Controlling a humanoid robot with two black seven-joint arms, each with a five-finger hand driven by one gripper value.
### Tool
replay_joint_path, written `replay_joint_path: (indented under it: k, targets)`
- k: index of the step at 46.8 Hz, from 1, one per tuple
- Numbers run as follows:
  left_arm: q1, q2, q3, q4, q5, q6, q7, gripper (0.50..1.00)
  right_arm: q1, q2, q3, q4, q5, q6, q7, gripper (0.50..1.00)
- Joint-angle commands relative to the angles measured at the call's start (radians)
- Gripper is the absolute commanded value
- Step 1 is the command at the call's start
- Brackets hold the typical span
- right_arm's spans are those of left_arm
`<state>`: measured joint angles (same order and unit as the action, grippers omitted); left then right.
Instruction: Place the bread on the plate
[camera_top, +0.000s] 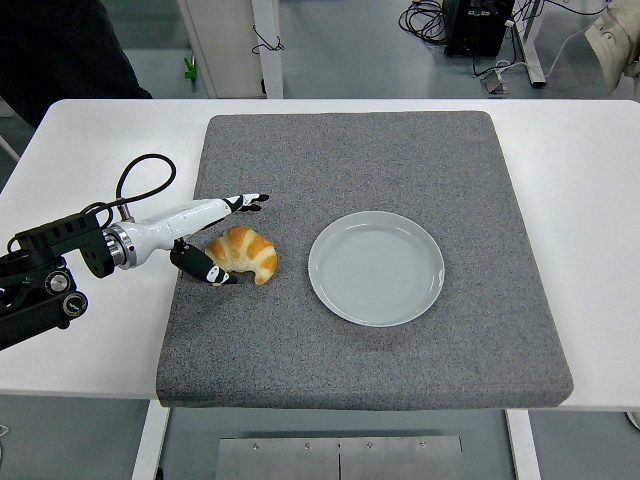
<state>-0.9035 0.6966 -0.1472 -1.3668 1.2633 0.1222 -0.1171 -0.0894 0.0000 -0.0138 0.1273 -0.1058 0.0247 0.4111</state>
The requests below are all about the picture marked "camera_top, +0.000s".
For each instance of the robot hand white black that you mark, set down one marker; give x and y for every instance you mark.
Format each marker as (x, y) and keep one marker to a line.
(170, 225)

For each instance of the croissant bread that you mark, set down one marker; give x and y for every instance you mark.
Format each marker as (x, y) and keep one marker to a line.
(250, 252)

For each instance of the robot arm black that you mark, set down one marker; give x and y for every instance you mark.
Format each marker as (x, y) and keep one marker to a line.
(55, 237)

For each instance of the grey round plate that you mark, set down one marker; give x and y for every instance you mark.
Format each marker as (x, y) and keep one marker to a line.
(375, 270)

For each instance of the grey metal plate with screws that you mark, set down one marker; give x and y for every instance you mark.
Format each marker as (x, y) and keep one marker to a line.
(280, 460)

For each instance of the small green object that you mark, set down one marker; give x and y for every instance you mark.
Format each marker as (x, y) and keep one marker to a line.
(189, 70)

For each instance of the grey felt mat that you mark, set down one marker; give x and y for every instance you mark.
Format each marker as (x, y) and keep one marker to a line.
(350, 165)

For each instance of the white cabinet panel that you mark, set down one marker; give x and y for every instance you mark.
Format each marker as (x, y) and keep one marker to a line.
(225, 40)

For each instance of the person in dark clothes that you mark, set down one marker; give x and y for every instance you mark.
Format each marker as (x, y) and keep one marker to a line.
(50, 50)

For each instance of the white table leg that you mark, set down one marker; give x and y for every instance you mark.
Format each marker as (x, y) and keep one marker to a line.
(522, 445)
(150, 440)

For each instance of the small grey floor pedal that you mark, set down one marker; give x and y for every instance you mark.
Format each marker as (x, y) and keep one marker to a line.
(495, 84)

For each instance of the black computer case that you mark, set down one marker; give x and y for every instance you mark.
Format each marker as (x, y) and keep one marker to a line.
(475, 30)

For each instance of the white desk leg with foot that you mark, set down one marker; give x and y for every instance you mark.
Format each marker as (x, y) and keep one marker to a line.
(532, 55)

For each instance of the person in beige clothes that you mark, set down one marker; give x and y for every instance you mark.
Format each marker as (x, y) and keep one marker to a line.
(615, 45)

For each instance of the white upright furniture post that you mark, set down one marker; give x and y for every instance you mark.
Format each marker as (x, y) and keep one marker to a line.
(272, 65)

